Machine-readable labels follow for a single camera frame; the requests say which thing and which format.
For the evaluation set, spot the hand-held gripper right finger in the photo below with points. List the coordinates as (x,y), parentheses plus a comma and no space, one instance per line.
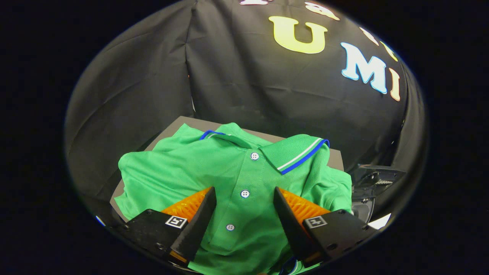
(290,225)

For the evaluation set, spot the grey washing machine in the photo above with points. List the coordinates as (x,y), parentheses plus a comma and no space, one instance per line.
(372,179)

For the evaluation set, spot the black backdrop cloth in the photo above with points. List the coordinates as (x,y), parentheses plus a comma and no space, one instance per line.
(248,76)

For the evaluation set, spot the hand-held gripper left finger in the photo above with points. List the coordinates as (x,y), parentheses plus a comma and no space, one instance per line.
(196,229)

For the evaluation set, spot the grey cabinet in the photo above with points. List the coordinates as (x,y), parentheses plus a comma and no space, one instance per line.
(191,123)

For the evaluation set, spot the white flat panel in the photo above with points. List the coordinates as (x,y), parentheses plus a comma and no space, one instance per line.
(380,222)

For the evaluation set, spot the green polo shirt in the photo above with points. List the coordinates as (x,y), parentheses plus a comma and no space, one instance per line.
(183,172)

